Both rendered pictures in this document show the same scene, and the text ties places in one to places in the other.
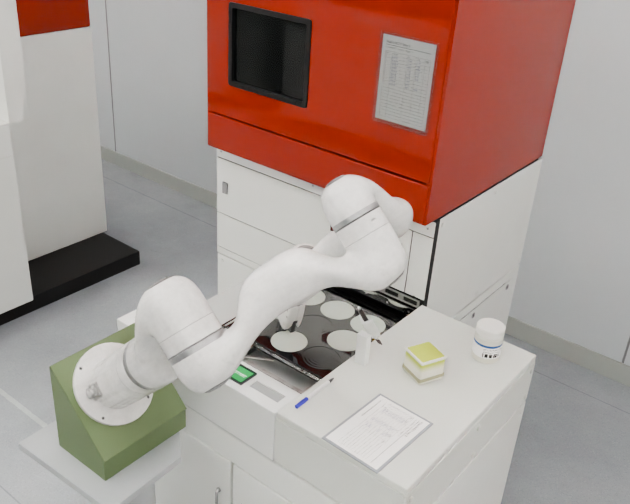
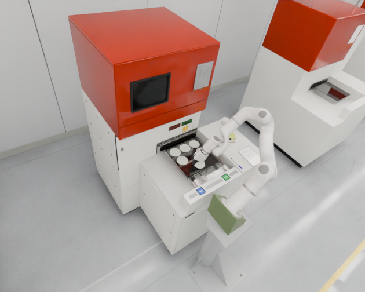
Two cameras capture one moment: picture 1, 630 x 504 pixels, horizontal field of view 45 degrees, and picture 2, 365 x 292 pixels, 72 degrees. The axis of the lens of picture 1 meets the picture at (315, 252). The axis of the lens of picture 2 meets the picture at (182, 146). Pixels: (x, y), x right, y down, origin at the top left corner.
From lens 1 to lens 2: 2.22 m
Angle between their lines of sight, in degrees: 63
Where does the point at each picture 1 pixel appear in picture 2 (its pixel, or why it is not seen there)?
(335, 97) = (179, 92)
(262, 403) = (238, 175)
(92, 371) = (234, 210)
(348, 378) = (230, 154)
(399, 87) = (201, 77)
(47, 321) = (0, 283)
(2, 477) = not seen: outside the picture
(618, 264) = not seen: hidden behind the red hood
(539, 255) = not seen: hidden behind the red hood
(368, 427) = (249, 157)
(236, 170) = (127, 139)
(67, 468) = (237, 233)
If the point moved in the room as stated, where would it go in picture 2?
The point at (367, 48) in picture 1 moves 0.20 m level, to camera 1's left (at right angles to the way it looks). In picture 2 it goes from (191, 72) to (183, 85)
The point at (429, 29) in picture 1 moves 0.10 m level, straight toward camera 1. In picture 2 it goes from (211, 57) to (224, 61)
